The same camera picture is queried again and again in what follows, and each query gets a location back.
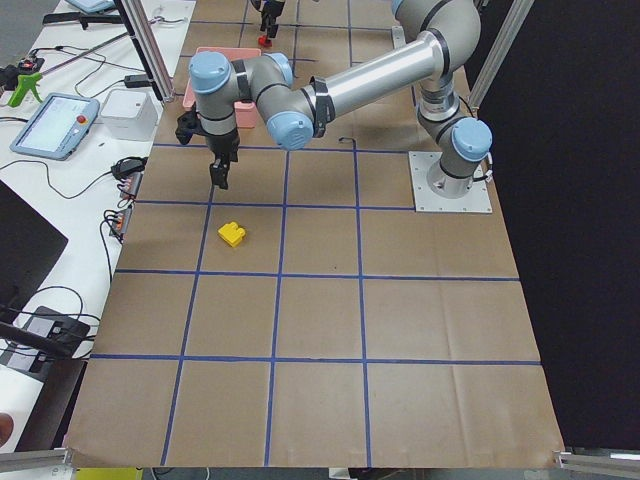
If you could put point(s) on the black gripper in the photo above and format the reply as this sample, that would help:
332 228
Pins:
270 10
222 145

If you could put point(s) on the red toy block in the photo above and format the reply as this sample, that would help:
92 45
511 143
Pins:
265 41

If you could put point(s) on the yellow toy block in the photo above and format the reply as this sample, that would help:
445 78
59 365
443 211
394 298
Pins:
232 233

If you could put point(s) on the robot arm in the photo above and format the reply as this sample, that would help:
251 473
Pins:
440 37

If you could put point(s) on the white square device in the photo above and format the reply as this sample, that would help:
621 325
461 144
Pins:
129 115

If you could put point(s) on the black power adapter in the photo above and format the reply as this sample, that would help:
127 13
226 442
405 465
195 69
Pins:
136 81

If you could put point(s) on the teach pendant tablet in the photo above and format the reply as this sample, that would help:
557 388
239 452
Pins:
57 127

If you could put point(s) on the aluminium frame post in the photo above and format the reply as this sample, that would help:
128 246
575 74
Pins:
138 27

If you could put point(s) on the green handled grabber tool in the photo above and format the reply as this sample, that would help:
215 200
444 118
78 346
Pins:
26 83

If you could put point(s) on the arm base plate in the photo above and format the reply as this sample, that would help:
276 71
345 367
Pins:
436 192

